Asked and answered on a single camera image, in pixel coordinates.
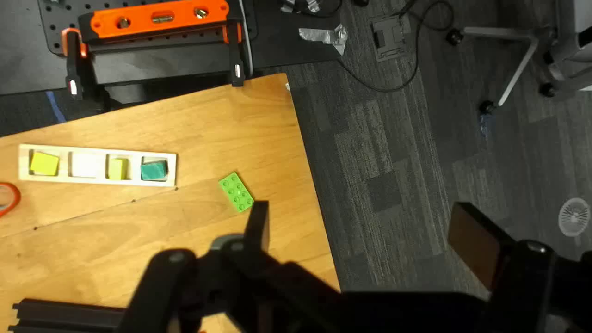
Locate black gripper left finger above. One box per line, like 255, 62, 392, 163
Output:
244, 202, 270, 250

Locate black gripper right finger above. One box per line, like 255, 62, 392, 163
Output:
447, 202, 516, 291

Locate green lego brick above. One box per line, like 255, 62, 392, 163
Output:
218, 173, 253, 213

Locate teal square block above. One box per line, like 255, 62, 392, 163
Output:
140, 160, 168, 182

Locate white wooden sorting tray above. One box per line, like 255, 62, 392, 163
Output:
18, 145, 177, 187

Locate yellow square block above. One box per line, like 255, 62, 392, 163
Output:
107, 158, 129, 180

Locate office chair base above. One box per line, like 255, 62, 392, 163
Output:
446, 0, 592, 117

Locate lime green square block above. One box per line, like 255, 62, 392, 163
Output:
29, 152, 59, 176

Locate orange handled scissors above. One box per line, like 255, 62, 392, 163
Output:
0, 182, 20, 217

